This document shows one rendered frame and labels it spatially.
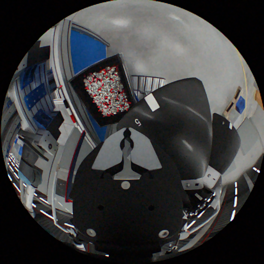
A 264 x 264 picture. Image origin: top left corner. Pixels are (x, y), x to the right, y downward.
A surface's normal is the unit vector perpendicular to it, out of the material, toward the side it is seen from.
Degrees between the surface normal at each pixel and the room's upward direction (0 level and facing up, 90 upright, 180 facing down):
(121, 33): 0
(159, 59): 0
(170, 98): 44
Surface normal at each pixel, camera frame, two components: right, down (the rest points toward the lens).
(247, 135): -0.92, -0.22
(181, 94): -0.40, 0.17
